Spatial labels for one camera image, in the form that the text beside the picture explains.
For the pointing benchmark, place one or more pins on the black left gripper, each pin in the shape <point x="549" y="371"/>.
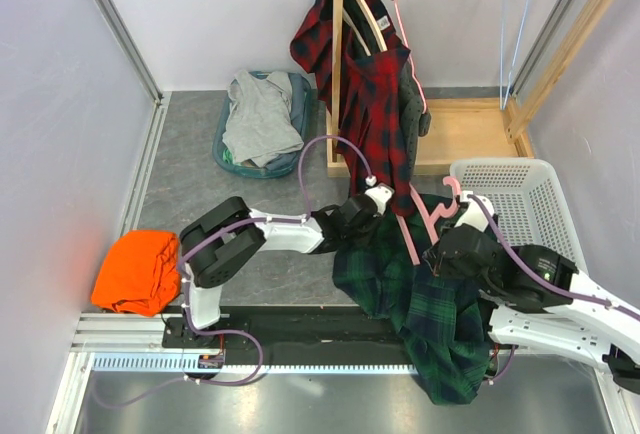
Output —
<point x="373" y="224"/>

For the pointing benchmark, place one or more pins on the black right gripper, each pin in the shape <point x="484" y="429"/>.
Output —
<point x="439" y="265"/>

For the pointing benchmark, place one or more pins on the thick pink plastic hanger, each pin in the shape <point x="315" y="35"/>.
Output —
<point x="429" y="218"/>

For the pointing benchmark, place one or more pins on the green plaid garment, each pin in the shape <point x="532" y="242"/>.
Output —
<point x="438" y="319"/>

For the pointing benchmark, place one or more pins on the red navy plaid skirt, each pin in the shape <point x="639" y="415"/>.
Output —
<point x="369" y="95"/>

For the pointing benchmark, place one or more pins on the black dotted garment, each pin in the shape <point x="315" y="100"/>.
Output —
<point x="414" y="120"/>

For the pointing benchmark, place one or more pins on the beige wooden hanger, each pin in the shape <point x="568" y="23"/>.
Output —
<point x="365" y="9"/>

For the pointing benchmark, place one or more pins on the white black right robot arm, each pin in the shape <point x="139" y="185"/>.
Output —
<point x="540" y="299"/>

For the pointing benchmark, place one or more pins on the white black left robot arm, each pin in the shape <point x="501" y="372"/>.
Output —
<point x="217" y="245"/>

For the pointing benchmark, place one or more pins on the white plastic laundry basket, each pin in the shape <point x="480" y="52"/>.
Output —
<point x="528" y="198"/>

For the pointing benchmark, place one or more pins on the wooden clothes rack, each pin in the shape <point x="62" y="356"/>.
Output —
<point x="475" y="127"/>

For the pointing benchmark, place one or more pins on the grey t-shirt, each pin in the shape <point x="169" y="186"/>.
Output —
<point x="259" y="127"/>

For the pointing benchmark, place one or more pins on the green tie-dye garment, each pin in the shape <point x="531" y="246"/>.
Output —
<point x="228" y="157"/>

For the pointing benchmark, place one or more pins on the orange garment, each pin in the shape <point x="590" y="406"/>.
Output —
<point x="139" y="274"/>

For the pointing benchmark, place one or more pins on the aluminium corner profile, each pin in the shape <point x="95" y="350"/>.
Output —
<point x="124" y="38"/>

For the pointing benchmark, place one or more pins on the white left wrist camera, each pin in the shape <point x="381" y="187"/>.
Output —
<point x="380" y="193"/>

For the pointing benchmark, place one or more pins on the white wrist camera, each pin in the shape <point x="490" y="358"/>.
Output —
<point x="380" y="193"/>
<point x="472" y="211"/>

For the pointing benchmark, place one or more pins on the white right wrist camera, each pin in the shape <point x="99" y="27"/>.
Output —
<point x="472" y="211"/>

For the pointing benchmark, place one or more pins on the light blue cable duct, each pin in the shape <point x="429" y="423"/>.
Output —
<point x="194" y="362"/>

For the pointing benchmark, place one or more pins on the blue wire hanger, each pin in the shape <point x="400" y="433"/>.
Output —
<point x="508" y="59"/>

